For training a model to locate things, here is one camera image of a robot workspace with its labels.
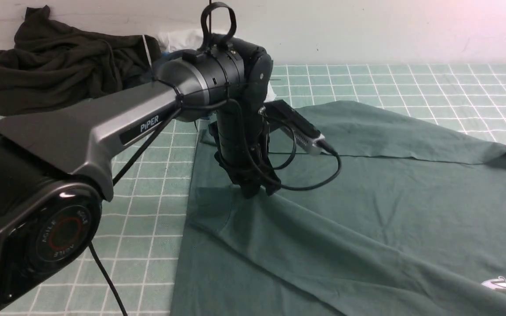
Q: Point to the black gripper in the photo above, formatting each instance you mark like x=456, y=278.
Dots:
x=242, y=138

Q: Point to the dark olive crumpled garment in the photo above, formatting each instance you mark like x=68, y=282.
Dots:
x=54, y=65

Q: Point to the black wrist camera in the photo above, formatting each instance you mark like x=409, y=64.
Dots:
x=296, y=127

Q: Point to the green checkered tablecloth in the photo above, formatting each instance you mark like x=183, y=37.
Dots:
x=138, y=239

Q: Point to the green long-sleeved shirt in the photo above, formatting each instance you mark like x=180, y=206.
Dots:
x=414, y=225

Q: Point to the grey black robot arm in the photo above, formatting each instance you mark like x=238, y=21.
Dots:
x=55, y=166

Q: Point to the white crumpled garment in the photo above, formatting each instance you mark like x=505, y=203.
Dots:
x=173, y=43

